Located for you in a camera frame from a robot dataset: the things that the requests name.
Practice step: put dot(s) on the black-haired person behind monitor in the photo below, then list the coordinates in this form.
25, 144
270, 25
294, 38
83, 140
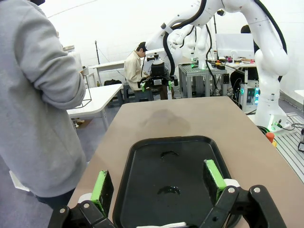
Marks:
247, 29

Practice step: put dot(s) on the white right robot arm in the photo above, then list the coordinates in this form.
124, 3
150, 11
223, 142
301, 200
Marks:
268, 71

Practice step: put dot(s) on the control box with cyan lights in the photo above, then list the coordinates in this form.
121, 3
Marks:
249, 95

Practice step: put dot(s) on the aluminium robot base platform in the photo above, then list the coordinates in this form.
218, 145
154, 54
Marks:
292, 154

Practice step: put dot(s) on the black bag on table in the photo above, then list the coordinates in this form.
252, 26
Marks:
112, 82

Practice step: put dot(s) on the person in grey hoodie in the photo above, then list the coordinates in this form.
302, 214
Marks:
35, 95

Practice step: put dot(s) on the aluminium frame table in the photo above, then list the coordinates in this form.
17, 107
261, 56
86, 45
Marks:
197, 71

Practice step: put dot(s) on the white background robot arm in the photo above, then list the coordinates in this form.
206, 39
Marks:
183, 35
202, 47

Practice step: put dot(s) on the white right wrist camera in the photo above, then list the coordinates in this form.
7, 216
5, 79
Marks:
156, 61

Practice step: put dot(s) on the long white background table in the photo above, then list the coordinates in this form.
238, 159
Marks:
107, 65

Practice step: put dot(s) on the cluttered background desk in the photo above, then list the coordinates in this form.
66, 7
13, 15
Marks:
237, 63

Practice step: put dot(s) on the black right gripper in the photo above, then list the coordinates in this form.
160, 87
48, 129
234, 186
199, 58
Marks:
158, 71

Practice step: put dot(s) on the white monitor back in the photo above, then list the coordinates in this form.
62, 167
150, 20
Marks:
235, 45

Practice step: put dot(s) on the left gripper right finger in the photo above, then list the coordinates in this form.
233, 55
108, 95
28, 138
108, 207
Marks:
215, 178

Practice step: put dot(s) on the grey stool under seated person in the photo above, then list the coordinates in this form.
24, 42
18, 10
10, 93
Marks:
142, 95

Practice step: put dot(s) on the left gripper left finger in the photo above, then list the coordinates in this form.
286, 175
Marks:
102, 187

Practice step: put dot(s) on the red emergency stop button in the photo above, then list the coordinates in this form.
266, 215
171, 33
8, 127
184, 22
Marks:
270, 136

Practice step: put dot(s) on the seated person in cream jacket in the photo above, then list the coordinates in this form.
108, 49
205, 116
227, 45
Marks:
133, 71

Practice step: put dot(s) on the black plastic tray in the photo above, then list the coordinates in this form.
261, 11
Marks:
171, 171

